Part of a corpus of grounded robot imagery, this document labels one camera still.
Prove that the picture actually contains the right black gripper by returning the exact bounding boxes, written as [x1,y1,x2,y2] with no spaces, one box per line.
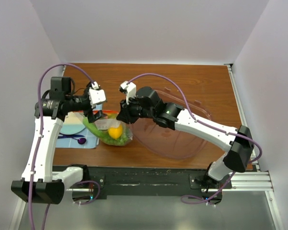
[117,94,155,124]

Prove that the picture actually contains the clear zip top bag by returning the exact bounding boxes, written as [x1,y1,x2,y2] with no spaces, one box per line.
[82,110,133,147]

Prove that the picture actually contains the pink transparent plastic tub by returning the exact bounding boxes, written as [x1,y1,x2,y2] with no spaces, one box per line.
[129,87,212,159]

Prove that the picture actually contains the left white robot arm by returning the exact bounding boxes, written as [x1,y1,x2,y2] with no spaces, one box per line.
[11,77,106,204]

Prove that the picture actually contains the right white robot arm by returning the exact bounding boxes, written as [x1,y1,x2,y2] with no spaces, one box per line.
[117,82,254,188]

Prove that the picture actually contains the dark green fake pepper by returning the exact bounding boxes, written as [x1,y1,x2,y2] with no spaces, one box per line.
[82,113,117,138]

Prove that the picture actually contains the yellow fake lemon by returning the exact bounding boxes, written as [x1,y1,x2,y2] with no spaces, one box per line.
[108,125,123,139]

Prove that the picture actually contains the green fake grapes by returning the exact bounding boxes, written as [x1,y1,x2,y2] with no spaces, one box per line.
[100,136,129,146]

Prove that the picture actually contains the cream floral plate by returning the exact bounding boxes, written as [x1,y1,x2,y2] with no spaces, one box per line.
[60,112,85,135]

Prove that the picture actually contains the blue checked cloth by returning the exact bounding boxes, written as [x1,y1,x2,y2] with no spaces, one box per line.
[56,127,99,149]

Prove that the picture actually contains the purple spoon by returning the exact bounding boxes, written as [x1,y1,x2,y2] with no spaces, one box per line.
[58,134,87,145]

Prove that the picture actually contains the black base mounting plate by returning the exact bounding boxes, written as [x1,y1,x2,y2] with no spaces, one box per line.
[52,164,233,201]

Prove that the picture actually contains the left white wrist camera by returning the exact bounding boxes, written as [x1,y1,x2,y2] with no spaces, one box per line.
[88,81,107,109]

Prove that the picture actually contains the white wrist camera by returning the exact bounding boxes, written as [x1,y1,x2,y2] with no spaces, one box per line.
[88,81,107,109]
[119,81,136,104]

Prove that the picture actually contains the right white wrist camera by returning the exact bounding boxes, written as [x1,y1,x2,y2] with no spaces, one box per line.
[119,81,136,104]

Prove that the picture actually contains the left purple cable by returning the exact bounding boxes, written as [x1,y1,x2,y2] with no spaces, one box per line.
[28,62,98,230]

